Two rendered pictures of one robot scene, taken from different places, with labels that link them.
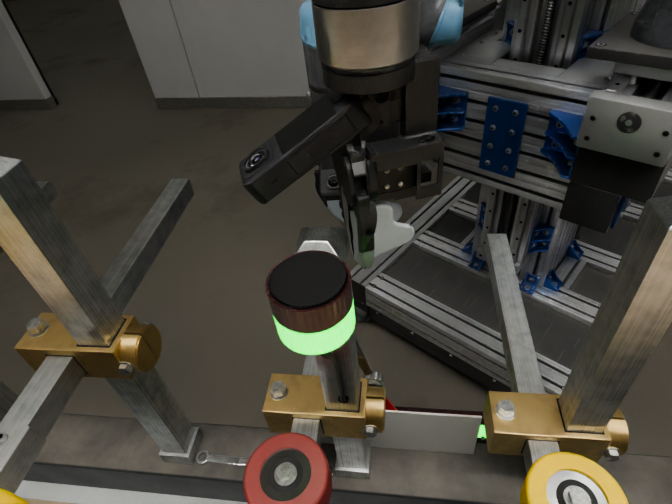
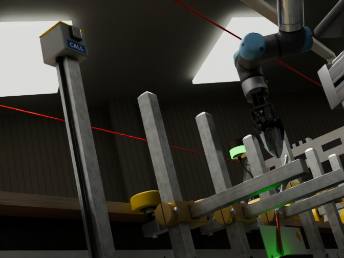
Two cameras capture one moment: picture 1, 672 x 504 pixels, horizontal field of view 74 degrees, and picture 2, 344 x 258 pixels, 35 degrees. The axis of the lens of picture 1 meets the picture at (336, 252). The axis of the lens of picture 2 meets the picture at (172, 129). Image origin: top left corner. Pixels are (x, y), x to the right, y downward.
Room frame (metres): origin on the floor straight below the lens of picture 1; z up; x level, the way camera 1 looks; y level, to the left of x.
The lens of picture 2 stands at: (0.65, -1.61, 0.54)
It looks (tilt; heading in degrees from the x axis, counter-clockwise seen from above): 22 degrees up; 111
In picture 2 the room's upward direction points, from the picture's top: 14 degrees counter-clockwise
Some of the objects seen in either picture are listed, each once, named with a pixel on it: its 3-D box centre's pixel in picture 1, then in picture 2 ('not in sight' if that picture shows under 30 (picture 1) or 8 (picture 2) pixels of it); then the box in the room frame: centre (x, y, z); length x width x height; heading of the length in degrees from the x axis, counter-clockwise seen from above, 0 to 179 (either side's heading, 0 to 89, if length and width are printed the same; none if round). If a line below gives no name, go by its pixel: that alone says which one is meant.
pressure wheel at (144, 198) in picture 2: not in sight; (150, 216); (0.08, -0.42, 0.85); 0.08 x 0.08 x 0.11
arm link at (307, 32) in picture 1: (330, 44); not in sight; (0.66, -0.03, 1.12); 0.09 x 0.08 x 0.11; 166
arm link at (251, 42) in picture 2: not in sight; (257, 49); (0.40, -0.13, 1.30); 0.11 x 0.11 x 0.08; 24
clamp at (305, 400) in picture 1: (326, 408); (275, 215); (0.27, 0.03, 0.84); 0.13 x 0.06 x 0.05; 78
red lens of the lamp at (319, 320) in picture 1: (309, 289); (237, 145); (0.22, 0.02, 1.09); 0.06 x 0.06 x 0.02
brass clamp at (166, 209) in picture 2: not in sight; (180, 215); (0.17, -0.46, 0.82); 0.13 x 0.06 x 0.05; 78
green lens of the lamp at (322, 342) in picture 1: (314, 312); (239, 152); (0.22, 0.02, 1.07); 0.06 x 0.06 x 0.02
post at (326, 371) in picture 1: (344, 397); (271, 208); (0.27, 0.01, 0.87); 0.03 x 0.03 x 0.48; 78
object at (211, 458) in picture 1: (263, 464); not in sight; (0.28, 0.14, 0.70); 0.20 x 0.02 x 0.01; 77
